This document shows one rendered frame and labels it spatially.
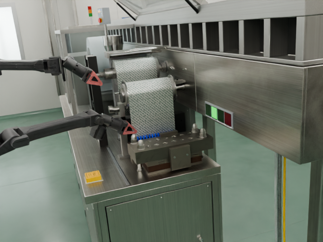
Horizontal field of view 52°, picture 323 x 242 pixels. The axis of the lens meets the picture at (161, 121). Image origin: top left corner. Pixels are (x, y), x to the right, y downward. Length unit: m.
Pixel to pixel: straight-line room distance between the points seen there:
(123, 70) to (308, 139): 1.13
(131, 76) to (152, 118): 0.31
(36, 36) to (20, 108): 1.49
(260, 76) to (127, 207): 0.83
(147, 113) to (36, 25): 5.62
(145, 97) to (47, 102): 5.69
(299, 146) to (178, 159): 0.68
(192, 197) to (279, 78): 0.80
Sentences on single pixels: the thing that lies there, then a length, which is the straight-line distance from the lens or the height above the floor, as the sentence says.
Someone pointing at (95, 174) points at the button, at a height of 0.92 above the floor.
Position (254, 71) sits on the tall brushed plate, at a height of 1.40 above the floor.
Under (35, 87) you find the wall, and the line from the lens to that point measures 7.24.
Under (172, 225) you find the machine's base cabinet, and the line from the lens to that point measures 1.70.
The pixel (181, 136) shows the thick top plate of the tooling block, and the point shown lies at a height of 1.03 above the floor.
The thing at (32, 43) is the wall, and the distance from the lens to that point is 7.16.
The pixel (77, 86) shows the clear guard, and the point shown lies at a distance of 2.67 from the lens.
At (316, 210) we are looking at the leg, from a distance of 1.37.
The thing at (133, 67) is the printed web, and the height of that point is 1.36.
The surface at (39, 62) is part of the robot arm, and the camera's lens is 1.70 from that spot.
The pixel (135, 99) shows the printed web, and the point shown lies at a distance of 1.68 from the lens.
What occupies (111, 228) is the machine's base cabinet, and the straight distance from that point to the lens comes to 1.61.
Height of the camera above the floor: 1.59
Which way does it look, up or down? 16 degrees down
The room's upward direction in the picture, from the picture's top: 5 degrees counter-clockwise
